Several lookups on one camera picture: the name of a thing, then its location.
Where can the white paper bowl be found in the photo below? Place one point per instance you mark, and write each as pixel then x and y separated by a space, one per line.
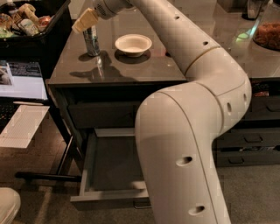
pixel 133 45

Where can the open grey middle drawer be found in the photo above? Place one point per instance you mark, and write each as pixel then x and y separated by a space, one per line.
pixel 112 175

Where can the black bin of snacks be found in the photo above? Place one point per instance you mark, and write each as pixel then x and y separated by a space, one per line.
pixel 39 30

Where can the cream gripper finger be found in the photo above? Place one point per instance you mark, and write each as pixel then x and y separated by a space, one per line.
pixel 86 20

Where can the dark appliance on counter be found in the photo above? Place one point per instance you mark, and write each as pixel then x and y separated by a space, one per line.
pixel 252 9

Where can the black metal stand leg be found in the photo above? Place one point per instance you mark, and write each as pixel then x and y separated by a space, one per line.
pixel 55 177

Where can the black laptop keyboard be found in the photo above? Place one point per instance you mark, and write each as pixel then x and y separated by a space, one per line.
pixel 7 110

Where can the white round object corner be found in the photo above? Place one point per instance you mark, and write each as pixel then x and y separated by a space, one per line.
pixel 10 203

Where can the snack bags in drawer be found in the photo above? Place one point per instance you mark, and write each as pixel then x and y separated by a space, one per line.
pixel 260 89

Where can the silver redbull can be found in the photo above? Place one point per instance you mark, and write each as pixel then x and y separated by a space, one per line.
pixel 91 41

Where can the grey top right drawer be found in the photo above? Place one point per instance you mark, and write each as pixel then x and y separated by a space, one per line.
pixel 264 108

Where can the grey top left drawer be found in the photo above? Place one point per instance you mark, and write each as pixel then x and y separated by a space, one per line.
pixel 115 114

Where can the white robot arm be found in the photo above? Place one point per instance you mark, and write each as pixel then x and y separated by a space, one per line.
pixel 176 126

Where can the glass jar of snacks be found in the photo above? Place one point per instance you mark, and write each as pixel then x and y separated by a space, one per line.
pixel 267 33

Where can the laptop screen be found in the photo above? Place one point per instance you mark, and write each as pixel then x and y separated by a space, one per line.
pixel 22 80

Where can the grey middle right drawer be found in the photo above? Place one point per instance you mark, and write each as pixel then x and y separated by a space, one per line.
pixel 249 138

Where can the grey bottom right drawer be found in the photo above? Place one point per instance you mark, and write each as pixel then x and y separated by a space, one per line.
pixel 247 158

